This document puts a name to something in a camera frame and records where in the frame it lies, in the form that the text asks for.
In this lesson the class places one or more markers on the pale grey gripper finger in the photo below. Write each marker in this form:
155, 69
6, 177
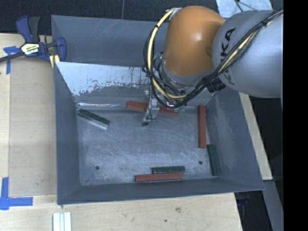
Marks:
156, 112
147, 116

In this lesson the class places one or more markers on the grey metal bin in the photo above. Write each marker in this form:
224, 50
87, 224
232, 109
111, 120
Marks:
134, 143

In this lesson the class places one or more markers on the dark green flat block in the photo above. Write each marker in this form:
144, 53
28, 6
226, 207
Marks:
214, 160
168, 169
95, 117

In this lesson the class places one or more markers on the red-brown flat block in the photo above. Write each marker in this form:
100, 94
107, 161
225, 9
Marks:
136, 105
201, 126
158, 177

